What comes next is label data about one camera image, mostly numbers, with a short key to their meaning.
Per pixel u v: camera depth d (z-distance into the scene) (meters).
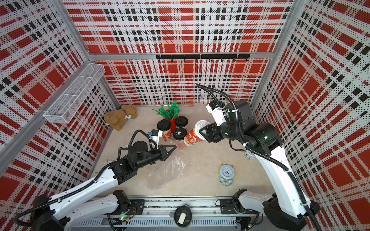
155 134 0.65
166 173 0.68
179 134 0.83
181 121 0.90
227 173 0.82
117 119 1.00
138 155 0.54
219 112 0.50
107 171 0.52
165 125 0.86
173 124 0.92
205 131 0.51
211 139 0.52
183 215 0.63
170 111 0.99
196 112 1.18
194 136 0.61
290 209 0.35
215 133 0.49
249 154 0.89
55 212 0.40
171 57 0.88
